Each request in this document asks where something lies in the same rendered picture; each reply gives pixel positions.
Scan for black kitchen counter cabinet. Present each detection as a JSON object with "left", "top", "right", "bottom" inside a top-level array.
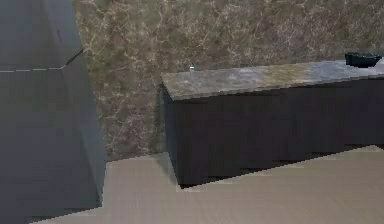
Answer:
[{"left": 159, "top": 57, "right": 384, "bottom": 188}]

